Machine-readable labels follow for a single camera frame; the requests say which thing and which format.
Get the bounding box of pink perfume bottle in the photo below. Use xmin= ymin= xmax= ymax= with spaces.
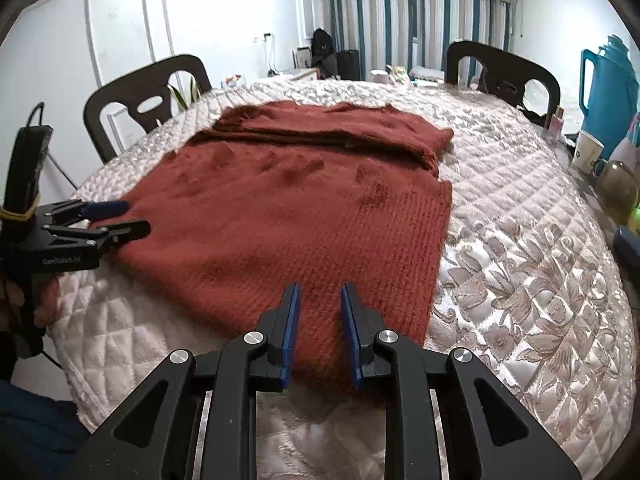
xmin=548 ymin=106 xmax=564 ymax=141

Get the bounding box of glass jar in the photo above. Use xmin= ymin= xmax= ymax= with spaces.
xmin=596 ymin=160 xmax=639 ymax=226

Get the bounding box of dark chair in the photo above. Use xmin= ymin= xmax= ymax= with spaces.
xmin=445 ymin=40 xmax=561 ymax=128
xmin=84 ymin=54 xmax=212 ymax=164

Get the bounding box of dark chair far side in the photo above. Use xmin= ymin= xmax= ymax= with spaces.
xmin=445 ymin=40 xmax=561 ymax=128

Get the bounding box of green potted plant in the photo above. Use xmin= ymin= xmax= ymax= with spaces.
xmin=168 ymin=78 xmax=202 ymax=112

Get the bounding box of white paper cup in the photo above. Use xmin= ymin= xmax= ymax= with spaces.
xmin=570 ymin=130 xmax=604 ymax=174

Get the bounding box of blue striped curtain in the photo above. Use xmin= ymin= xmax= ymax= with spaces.
xmin=321 ymin=0 xmax=512 ymax=79

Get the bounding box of white low cabinet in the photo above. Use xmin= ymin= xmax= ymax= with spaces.
xmin=280 ymin=67 xmax=319 ymax=81

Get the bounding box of black box speaker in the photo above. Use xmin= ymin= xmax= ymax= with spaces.
xmin=336 ymin=49 xmax=361 ymax=81

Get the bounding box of black backpack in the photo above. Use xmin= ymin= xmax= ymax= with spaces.
xmin=311 ymin=28 xmax=338 ymax=79

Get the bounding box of pink cylindrical container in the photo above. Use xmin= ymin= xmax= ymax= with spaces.
xmin=370 ymin=70 xmax=392 ymax=84

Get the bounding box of dark chair left side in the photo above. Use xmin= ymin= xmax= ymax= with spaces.
xmin=84 ymin=54 xmax=212 ymax=164

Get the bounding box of rust red knitted sweater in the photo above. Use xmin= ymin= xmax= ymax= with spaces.
xmin=114 ymin=101 xmax=454 ymax=392

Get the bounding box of blue thermos jug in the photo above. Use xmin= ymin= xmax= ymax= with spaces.
xmin=578 ymin=35 xmax=639 ymax=158

